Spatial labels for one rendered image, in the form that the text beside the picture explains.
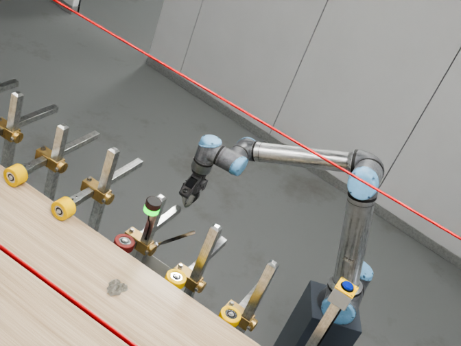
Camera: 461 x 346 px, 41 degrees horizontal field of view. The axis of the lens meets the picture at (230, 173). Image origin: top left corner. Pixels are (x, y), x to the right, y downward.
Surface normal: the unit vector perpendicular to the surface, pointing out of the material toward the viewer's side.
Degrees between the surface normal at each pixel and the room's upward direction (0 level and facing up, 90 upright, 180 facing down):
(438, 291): 0
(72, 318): 0
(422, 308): 0
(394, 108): 90
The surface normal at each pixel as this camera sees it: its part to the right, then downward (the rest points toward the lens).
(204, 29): -0.54, 0.32
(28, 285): 0.32, -0.78
